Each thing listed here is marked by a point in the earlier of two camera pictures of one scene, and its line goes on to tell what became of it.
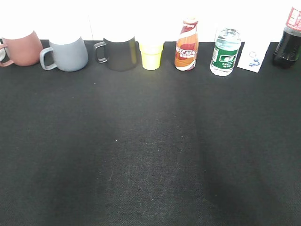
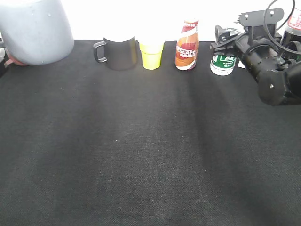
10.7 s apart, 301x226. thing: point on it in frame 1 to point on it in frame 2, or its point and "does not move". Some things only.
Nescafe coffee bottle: x=187 y=46 does not move
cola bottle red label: x=288 y=52 does not move
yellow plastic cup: x=151 y=52 does not move
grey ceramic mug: x=69 y=57 to x=36 y=32
